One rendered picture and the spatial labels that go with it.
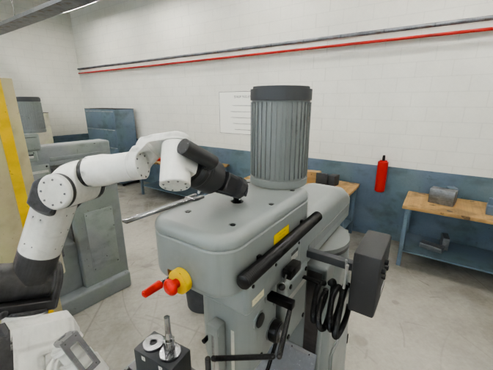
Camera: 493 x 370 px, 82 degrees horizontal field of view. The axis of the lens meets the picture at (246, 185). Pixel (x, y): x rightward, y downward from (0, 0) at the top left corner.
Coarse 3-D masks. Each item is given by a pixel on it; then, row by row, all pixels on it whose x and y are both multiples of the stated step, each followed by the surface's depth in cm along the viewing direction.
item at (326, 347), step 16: (336, 240) 128; (320, 272) 114; (336, 272) 123; (304, 304) 122; (336, 304) 127; (304, 320) 123; (304, 336) 125; (320, 336) 121; (320, 352) 125; (336, 352) 136; (320, 368) 127; (336, 368) 141
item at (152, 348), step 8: (152, 336) 129; (160, 336) 129; (144, 344) 124; (152, 344) 126; (160, 344) 124; (176, 344) 124; (136, 352) 123; (144, 352) 122; (152, 352) 122; (160, 352) 120; (176, 352) 120; (184, 352) 122; (136, 360) 125; (144, 360) 122; (152, 360) 119; (160, 360) 118; (168, 360) 117; (176, 360) 118; (184, 360) 121; (136, 368) 127; (144, 368) 123; (152, 368) 120; (160, 368) 117; (168, 368) 115; (176, 368) 117; (184, 368) 122
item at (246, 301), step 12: (300, 240) 95; (288, 252) 88; (276, 264) 81; (264, 276) 76; (276, 276) 83; (252, 288) 71; (264, 288) 77; (216, 300) 77; (228, 300) 74; (240, 300) 72; (252, 300) 72; (240, 312) 73
